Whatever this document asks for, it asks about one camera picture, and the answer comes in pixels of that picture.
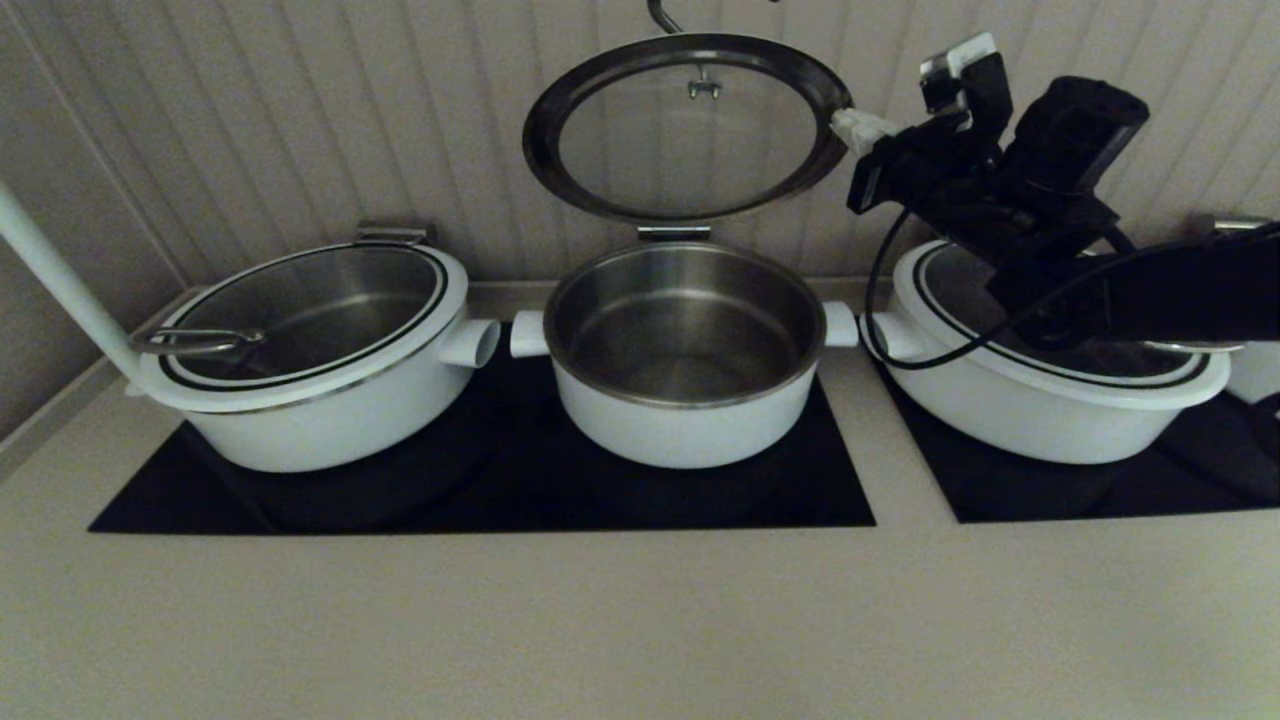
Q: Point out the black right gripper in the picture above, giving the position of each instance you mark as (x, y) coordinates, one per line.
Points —
(930, 170)

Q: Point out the glass lid with white rim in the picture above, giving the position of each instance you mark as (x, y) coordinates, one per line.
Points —
(545, 150)

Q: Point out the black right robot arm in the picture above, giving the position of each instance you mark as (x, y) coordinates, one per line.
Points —
(1150, 290)

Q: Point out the right white chafing pot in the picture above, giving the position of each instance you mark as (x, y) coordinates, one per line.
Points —
(960, 310)

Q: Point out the white chafing pot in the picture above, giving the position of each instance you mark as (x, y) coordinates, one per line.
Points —
(300, 300)
(960, 310)

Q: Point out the left white chafing pot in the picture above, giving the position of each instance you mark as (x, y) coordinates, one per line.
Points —
(300, 300)

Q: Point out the black glass cooktop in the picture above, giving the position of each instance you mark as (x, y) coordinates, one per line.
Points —
(1100, 490)
(500, 490)

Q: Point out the white slanted pole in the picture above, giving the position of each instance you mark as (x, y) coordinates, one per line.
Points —
(60, 280)

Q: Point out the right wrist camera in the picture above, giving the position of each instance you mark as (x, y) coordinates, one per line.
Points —
(960, 60)

